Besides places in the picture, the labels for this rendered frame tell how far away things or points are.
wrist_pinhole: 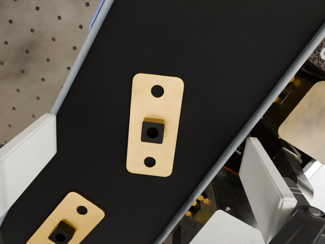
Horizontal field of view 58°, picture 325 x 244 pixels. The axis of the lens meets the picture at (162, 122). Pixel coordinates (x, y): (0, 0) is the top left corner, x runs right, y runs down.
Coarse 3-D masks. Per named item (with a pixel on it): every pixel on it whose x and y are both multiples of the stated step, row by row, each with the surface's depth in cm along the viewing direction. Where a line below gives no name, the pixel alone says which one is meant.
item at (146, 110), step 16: (144, 80) 22; (160, 80) 22; (176, 80) 22; (144, 96) 22; (160, 96) 22; (176, 96) 22; (144, 112) 22; (160, 112) 22; (176, 112) 22; (144, 128) 22; (160, 128) 22; (176, 128) 23; (128, 144) 24; (144, 144) 23; (160, 144) 23; (128, 160) 24; (160, 160) 24
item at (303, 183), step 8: (280, 152) 41; (288, 152) 41; (272, 160) 42; (280, 160) 39; (288, 160) 37; (296, 160) 40; (280, 168) 38; (288, 168) 36; (296, 168) 36; (288, 176) 34; (296, 176) 32; (304, 176) 34; (296, 184) 31; (304, 184) 32; (304, 192) 31; (312, 192) 31
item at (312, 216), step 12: (300, 216) 12; (312, 216) 13; (324, 216) 13; (288, 228) 12; (300, 228) 12; (312, 228) 12; (324, 228) 12; (276, 240) 11; (288, 240) 11; (300, 240) 11; (312, 240) 11
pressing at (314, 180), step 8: (304, 160) 42; (312, 160) 41; (304, 168) 42; (312, 168) 41; (320, 168) 42; (312, 176) 42; (320, 176) 42; (312, 184) 43; (320, 184) 42; (320, 192) 43; (312, 200) 43; (320, 200) 43; (320, 208) 44
